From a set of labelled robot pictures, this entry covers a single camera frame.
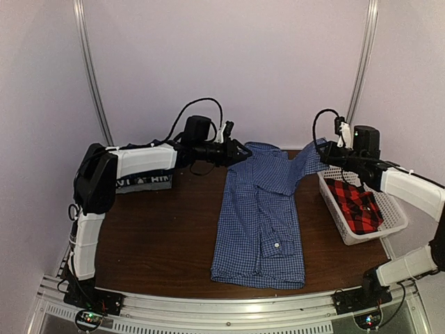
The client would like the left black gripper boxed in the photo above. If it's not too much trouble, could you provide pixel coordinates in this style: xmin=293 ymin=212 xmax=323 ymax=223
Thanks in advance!
xmin=195 ymin=137 xmax=252 ymax=167

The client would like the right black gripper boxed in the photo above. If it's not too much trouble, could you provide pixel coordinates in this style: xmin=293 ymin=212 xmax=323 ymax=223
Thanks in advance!
xmin=315 ymin=141 xmax=364 ymax=173

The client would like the blue small-check long sleeve shirt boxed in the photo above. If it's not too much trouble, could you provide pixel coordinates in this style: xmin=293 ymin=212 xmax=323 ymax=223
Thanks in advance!
xmin=211 ymin=142 xmax=328 ymax=289

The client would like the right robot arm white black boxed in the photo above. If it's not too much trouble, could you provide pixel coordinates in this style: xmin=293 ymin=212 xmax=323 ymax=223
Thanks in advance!
xmin=315 ymin=141 xmax=444 ymax=308

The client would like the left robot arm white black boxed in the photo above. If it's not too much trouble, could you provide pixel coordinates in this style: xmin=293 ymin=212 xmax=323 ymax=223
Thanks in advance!
xmin=67 ymin=138 xmax=252 ymax=309

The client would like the red black plaid shirt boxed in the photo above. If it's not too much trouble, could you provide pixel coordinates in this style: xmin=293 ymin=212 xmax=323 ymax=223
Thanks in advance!
xmin=325 ymin=178 xmax=384 ymax=235

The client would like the white plastic basket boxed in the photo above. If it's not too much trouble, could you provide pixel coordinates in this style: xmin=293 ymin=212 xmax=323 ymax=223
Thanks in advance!
xmin=318 ymin=166 xmax=408 ymax=246

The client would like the black grey printed folded shirt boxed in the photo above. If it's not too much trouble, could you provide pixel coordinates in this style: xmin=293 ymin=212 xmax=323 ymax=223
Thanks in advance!
xmin=116 ymin=175 xmax=172 ymax=194

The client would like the dark blue plaid folded shirt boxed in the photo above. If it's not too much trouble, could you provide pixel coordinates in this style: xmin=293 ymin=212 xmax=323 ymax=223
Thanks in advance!
xmin=120 ymin=139 xmax=175 ymax=150

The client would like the right circuit board with leds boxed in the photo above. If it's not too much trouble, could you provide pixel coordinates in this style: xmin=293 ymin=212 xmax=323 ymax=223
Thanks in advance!
xmin=354 ymin=311 xmax=382 ymax=331

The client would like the circuit board with leds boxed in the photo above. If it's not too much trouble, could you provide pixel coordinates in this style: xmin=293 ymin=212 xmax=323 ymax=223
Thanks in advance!
xmin=74 ymin=310 xmax=104 ymax=331
xmin=354 ymin=311 xmax=382 ymax=331

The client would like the left circuit board with leds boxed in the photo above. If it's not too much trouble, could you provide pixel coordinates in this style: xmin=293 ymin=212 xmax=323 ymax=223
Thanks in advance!
xmin=74 ymin=310 xmax=104 ymax=331

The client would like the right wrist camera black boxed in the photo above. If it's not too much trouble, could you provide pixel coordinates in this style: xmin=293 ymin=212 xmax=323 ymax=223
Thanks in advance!
xmin=353 ymin=125 xmax=380 ymax=152

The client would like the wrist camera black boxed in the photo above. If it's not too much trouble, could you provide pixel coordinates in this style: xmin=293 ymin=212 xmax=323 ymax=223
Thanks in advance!
xmin=181 ymin=116 xmax=211 ymax=143
xmin=353 ymin=125 xmax=380 ymax=152

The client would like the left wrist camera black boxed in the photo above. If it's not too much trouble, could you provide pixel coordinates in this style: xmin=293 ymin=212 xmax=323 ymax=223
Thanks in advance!
xmin=181 ymin=116 xmax=211 ymax=143

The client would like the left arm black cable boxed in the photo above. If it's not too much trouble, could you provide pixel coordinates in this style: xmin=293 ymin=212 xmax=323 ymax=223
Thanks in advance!
xmin=166 ymin=97 xmax=225 ymax=140

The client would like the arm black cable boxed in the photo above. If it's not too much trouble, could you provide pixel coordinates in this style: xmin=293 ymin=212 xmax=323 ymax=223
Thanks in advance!
xmin=312 ymin=108 xmax=345 ymax=154
xmin=166 ymin=97 xmax=225 ymax=140

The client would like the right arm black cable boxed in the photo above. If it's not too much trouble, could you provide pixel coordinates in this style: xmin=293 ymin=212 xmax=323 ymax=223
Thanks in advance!
xmin=312 ymin=108 xmax=345 ymax=154

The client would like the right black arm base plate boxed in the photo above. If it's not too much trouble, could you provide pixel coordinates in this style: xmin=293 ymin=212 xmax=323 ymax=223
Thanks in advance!
xmin=332 ymin=287 xmax=392 ymax=315

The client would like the right aluminium frame post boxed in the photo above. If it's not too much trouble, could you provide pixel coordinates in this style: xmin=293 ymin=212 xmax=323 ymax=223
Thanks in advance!
xmin=346 ymin=0 xmax=379 ymax=123

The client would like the aluminium frame post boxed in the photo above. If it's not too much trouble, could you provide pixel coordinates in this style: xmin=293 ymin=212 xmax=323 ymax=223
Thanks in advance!
xmin=346 ymin=0 xmax=379 ymax=123
xmin=72 ymin=0 xmax=114 ymax=146

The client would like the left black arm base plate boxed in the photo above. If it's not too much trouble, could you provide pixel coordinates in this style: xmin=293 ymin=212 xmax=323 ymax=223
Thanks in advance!
xmin=63 ymin=289 xmax=124 ymax=316

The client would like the left aluminium frame post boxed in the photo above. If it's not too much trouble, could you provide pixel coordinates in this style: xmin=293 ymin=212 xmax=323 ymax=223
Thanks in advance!
xmin=72 ymin=0 xmax=114 ymax=146

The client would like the front aluminium rail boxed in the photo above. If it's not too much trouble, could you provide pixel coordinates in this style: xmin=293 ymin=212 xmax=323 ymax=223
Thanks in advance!
xmin=27 ymin=274 xmax=432 ymax=334

